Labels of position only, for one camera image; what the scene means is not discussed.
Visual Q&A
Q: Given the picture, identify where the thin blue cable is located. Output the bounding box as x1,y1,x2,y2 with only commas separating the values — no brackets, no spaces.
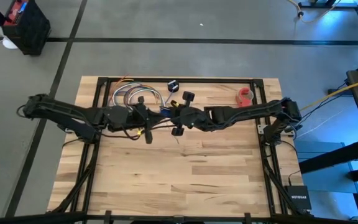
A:
125,86,174,110

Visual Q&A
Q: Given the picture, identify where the black frame crossbar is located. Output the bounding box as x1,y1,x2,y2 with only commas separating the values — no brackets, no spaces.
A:
0,211,358,224

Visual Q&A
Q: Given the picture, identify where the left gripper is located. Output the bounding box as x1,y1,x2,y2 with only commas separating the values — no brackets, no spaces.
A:
128,95,165,145

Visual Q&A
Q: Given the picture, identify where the black aluminium table frame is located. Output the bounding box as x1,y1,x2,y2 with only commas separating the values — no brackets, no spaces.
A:
47,77,311,218

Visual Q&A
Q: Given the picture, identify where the beige cable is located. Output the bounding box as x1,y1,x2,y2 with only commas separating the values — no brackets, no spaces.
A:
287,0,344,25

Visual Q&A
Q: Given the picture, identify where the black Netgear switch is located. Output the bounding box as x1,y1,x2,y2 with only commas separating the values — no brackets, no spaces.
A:
283,185,313,211

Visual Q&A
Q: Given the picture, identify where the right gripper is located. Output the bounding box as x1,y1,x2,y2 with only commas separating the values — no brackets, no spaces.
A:
166,90,206,137

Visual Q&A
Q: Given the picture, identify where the black case with red top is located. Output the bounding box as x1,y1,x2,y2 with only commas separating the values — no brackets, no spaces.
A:
1,0,52,56

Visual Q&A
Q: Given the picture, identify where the black stand base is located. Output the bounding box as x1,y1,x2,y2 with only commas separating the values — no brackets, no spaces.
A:
297,0,358,10

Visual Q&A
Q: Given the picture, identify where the red box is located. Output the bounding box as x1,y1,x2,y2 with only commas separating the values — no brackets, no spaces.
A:
235,87,255,108

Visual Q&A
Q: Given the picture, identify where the green cable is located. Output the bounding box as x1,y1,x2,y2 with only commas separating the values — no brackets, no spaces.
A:
129,89,162,106

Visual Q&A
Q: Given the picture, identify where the white round object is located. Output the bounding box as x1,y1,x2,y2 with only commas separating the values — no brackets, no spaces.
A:
2,36,19,50

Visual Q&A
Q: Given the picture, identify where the orange cable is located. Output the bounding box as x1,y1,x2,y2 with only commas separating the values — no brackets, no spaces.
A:
116,75,136,85

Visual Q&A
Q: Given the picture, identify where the coiled coloured wire bundle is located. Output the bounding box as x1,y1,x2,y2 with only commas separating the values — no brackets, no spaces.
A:
111,83,155,108

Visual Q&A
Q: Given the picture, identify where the yellow cable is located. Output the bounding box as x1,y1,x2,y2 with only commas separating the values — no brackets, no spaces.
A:
300,74,358,111

